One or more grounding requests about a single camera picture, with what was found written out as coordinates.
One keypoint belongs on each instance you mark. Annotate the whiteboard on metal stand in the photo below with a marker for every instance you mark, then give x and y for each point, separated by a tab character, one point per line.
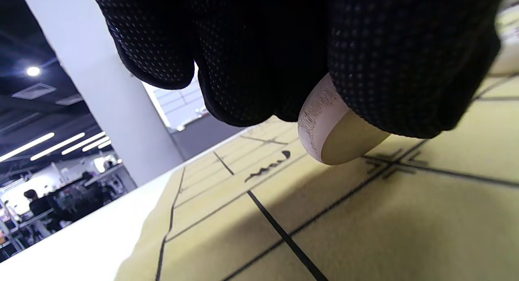
178	102

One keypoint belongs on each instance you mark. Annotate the yellow chess board mat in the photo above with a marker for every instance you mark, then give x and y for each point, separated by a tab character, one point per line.
405	232

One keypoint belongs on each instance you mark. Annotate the row of ceiling light strips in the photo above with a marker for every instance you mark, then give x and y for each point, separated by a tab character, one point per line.
40	141

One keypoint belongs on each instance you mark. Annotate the person's left hand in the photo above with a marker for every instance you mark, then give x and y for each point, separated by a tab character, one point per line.
284	50

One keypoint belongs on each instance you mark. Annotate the round ceiling spot light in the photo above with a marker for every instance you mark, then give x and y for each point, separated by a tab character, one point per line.
33	71

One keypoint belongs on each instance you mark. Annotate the round wooden chess piece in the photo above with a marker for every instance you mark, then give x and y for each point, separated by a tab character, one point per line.
344	143

